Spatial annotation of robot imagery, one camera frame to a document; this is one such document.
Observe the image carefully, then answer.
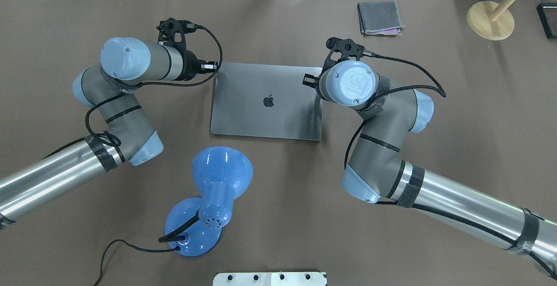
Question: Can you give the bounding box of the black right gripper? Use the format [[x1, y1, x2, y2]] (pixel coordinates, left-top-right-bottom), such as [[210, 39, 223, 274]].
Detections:
[[303, 74, 321, 89]]

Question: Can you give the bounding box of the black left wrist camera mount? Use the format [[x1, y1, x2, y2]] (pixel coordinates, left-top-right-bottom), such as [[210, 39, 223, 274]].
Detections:
[[156, 18, 201, 54]]

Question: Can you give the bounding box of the black right camera cable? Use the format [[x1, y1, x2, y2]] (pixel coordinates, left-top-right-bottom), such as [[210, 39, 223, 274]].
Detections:
[[344, 53, 447, 169]]

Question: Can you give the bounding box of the black lamp power cable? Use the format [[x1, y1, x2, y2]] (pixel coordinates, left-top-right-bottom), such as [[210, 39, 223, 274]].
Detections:
[[92, 239, 181, 286]]

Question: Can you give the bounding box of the wooden mug tree stand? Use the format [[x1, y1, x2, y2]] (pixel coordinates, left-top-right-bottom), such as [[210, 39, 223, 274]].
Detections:
[[466, 0, 516, 41]]

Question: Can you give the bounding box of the grey laptop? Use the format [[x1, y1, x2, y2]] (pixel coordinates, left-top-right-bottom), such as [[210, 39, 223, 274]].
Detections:
[[210, 62, 322, 141]]

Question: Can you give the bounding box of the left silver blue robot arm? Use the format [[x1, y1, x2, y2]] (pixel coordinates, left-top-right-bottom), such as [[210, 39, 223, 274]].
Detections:
[[1, 37, 223, 230]]

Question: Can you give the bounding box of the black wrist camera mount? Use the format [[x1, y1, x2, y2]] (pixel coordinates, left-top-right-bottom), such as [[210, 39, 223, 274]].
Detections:
[[156, 18, 201, 54], [322, 37, 376, 74]]

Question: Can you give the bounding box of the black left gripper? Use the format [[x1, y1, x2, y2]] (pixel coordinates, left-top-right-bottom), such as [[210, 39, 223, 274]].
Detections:
[[181, 50, 219, 81]]

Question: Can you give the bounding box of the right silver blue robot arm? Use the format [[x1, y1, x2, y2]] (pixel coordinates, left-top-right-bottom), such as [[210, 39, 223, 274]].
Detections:
[[303, 56, 556, 279]]

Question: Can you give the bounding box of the grey folded cloth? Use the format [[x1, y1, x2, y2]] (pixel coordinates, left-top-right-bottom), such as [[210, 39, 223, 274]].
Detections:
[[357, 0, 404, 36]]

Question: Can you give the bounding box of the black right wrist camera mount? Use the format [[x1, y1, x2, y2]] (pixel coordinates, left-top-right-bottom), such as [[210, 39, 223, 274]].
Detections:
[[322, 37, 376, 74]]

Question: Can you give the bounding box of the blue desk lamp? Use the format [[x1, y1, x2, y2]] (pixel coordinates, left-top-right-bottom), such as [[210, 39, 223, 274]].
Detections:
[[158, 146, 253, 257]]

